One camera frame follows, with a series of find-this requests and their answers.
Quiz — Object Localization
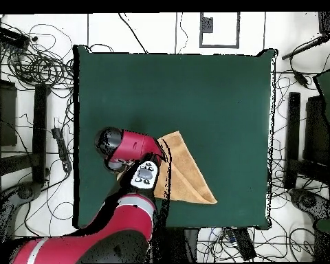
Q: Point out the black pedestal column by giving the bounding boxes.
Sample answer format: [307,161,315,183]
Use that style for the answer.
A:
[153,227,202,264]

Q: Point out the black rectangular device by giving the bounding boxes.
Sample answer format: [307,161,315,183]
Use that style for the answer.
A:
[0,25,30,50]

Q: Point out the dark green table cloth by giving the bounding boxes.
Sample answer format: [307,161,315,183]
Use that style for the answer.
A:
[71,44,278,230]

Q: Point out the long black cable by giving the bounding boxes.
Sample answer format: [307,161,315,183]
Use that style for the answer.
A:
[118,12,149,54]

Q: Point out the black power adapter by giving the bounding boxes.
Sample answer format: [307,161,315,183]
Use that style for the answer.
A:
[292,69,310,89]

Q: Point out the black stand pole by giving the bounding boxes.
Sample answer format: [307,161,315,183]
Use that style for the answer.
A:
[280,33,330,61]

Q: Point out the tan terry towel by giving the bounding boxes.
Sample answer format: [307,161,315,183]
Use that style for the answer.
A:
[116,131,218,205]

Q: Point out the tangled black cables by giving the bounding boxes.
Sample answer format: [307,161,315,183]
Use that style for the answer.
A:
[5,23,75,91]

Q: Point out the black rectangular box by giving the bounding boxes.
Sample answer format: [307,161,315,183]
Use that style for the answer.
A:
[232,227,257,262]

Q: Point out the black power strip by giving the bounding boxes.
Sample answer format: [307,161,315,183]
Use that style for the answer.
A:
[51,126,73,173]

